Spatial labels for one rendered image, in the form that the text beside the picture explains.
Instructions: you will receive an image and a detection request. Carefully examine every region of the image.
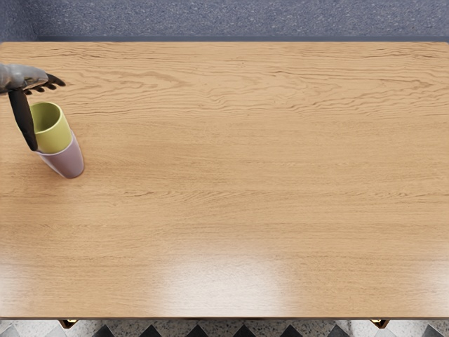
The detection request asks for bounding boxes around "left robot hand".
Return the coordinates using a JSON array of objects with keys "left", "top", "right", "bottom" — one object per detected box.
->
[{"left": 0, "top": 63, "right": 67, "bottom": 152}]

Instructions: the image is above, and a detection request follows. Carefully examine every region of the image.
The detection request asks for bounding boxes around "yellow-green cup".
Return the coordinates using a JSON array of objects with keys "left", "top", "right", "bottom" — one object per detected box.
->
[{"left": 20, "top": 101, "right": 73, "bottom": 154}]

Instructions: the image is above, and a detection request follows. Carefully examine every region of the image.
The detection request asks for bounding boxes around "pale pink cup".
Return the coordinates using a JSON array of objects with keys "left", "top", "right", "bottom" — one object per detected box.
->
[{"left": 36, "top": 129, "right": 85, "bottom": 180}]

